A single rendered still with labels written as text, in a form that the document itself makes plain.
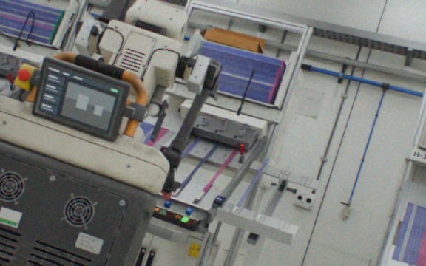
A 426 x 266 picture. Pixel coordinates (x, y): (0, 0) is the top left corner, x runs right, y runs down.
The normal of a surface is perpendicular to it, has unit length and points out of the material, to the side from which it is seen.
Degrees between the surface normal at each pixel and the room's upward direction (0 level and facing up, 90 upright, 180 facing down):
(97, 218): 90
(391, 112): 90
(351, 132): 90
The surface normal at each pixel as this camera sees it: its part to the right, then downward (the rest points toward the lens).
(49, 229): -0.03, -0.18
